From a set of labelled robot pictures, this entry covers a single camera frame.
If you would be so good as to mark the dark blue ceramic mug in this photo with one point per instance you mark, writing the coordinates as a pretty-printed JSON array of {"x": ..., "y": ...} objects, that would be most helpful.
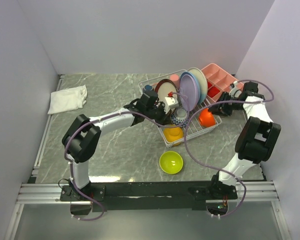
[{"x": 147, "y": 87}]

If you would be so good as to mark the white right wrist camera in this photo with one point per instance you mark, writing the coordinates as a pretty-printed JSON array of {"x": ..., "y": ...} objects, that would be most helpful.
[{"x": 235, "y": 89}]

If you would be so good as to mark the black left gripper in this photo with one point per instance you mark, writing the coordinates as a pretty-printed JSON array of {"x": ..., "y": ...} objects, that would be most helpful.
[{"x": 166, "y": 117}]

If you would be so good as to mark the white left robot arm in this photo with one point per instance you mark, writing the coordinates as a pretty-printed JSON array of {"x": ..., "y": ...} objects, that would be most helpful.
[{"x": 81, "y": 139}]

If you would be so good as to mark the white wire dish rack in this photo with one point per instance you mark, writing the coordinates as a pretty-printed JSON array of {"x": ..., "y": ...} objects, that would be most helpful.
[{"x": 195, "y": 129}]

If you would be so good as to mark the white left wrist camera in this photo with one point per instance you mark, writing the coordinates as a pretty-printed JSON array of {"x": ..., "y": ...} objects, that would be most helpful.
[{"x": 171, "y": 102}]

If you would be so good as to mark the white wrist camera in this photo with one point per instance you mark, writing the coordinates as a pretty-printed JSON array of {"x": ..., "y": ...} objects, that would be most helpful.
[
  {"x": 235, "y": 89},
  {"x": 171, "y": 102}
]

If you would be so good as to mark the pink plastic cup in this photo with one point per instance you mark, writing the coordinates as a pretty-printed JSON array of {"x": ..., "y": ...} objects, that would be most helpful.
[{"x": 175, "y": 79}]

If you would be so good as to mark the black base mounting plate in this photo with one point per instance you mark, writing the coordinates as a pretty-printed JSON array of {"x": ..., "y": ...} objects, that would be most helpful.
[{"x": 114, "y": 196}]

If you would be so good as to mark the pink compartment organizer tray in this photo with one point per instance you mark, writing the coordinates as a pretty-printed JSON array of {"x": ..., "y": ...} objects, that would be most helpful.
[{"x": 217, "y": 76}]

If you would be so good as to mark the lavender plate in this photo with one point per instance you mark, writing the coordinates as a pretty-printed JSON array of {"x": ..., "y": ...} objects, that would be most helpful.
[{"x": 190, "y": 88}]

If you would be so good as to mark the dark red rimmed plate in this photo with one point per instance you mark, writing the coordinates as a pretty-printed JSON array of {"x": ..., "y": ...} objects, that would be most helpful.
[{"x": 163, "y": 88}]

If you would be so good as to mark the red white patterned bowl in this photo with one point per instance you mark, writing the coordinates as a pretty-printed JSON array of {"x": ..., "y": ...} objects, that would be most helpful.
[{"x": 180, "y": 117}]

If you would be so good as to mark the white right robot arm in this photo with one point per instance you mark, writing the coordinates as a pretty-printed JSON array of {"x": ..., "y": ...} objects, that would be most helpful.
[{"x": 256, "y": 141}]

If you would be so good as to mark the orange-yellow bowl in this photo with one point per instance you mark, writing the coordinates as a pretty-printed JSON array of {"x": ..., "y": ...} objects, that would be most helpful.
[{"x": 173, "y": 134}]

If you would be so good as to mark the white folded cloth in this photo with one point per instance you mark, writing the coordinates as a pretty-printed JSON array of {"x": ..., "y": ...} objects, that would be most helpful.
[{"x": 66, "y": 100}]

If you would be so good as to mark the aluminium rail frame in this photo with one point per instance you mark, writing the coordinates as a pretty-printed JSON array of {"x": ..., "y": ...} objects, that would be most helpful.
[{"x": 256, "y": 196}]

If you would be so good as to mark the lime green bowl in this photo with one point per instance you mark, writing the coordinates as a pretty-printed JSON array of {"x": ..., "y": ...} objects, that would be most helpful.
[{"x": 171, "y": 162}]

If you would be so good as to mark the red-orange bowl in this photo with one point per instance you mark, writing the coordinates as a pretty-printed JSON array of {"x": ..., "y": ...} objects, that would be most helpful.
[{"x": 206, "y": 119}]

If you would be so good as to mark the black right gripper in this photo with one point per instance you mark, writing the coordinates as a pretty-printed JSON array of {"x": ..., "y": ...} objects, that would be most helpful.
[{"x": 220, "y": 109}]

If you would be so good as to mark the cream and blue plate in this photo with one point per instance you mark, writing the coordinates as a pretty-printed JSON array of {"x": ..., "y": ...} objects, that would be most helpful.
[{"x": 203, "y": 83}]

